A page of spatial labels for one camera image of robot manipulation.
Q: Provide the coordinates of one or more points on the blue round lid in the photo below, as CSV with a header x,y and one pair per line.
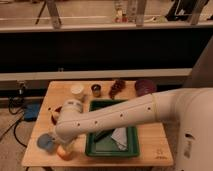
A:
x,y
45,142

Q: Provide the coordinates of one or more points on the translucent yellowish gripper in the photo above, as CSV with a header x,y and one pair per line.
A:
x,y
68,147

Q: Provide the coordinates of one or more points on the white plastic cup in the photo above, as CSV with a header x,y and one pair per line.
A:
x,y
77,91

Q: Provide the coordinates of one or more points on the purple bowl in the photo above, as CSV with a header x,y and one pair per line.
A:
x,y
144,86

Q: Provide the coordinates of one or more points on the orange yellow apple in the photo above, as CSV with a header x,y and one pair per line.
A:
x,y
63,157

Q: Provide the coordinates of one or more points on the grey folded cloth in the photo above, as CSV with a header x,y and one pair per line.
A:
x,y
120,137

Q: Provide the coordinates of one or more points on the small dark metal cup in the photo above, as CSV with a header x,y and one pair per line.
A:
x,y
96,90

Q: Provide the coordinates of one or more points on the blue box on floor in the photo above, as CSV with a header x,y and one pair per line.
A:
x,y
31,112

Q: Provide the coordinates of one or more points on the green plastic tray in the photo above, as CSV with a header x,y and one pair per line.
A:
x,y
107,147

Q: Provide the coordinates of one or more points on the bunch of dark grapes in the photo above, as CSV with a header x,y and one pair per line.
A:
x,y
117,87

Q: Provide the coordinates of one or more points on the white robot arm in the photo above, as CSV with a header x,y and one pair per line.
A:
x,y
191,107

